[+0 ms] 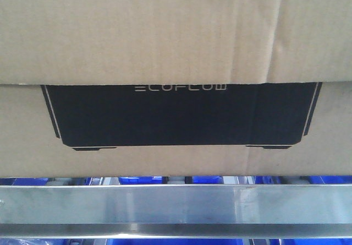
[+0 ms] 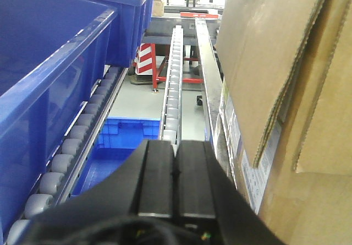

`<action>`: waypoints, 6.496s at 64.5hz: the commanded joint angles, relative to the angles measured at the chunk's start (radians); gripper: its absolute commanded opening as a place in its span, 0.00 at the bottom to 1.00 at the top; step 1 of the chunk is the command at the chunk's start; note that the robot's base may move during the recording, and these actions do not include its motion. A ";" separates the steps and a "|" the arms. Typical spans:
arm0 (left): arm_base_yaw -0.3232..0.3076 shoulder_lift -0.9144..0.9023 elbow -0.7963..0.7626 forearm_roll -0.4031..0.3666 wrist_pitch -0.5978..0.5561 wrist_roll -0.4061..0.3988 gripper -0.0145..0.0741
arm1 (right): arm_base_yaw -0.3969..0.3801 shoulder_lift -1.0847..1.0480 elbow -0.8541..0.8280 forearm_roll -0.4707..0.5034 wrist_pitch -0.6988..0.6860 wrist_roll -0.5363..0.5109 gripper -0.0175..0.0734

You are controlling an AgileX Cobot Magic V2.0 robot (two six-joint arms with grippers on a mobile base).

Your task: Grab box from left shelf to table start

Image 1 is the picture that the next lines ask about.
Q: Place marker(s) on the brown EcoFlow cardboard box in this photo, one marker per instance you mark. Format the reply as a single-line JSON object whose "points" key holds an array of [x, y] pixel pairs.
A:
{"points": [[175, 87]]}

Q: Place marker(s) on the blue plastic bin lower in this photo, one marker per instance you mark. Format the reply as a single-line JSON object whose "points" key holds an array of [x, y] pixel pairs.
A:
{"points": [[170, 241]]}

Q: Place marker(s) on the blue plastic storage bin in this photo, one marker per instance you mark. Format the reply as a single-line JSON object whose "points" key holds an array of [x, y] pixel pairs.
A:
{"points": [[105, 181]]}

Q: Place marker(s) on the metal shelf front rail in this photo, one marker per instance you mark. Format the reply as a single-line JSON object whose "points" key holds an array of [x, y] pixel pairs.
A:
{"points": [[177, 211]]}

